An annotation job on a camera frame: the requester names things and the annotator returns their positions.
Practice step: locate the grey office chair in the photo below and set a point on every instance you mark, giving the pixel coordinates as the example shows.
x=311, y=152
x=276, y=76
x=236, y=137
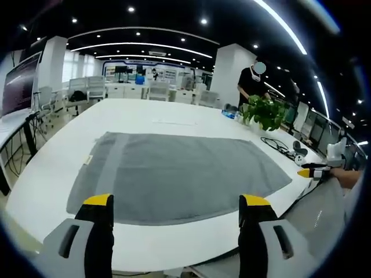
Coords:
x=47, y=100

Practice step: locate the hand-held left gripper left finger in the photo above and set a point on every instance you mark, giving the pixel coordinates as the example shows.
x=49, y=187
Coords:
x=87, y=231

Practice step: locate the green potted plant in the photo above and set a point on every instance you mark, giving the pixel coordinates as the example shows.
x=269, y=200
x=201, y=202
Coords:
x=265, y=111

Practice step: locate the white grey controller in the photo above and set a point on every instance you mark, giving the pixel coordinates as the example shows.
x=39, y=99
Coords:
x=300, y=152

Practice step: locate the grey towel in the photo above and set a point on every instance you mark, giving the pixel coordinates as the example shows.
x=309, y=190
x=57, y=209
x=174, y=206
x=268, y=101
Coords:
x=174, y=173

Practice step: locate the black bag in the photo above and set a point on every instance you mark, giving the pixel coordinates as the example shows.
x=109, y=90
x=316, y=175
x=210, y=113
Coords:
x=77, y=96

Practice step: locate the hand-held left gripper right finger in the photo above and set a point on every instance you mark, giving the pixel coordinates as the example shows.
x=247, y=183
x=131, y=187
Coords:
x=261, y=234

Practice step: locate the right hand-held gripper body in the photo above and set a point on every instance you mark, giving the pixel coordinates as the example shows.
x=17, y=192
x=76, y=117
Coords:
x=336, y=155

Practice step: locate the blue tissue pack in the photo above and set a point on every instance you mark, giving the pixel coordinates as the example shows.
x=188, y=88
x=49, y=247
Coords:
x=230, y=113

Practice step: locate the large dark monitor screen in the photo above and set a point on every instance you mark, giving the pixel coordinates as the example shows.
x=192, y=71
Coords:
x=18, y=84

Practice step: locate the white table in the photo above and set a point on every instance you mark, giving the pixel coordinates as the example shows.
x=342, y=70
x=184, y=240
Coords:
x=179, y=121

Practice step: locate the white mesh office chair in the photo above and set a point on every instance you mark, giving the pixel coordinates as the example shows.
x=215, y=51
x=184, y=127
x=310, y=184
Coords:
x=76, y=85
x=96, y=87
x=158, y=89

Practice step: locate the white side desk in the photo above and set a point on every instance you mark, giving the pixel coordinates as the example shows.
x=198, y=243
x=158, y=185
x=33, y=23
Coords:
x=11, y=130

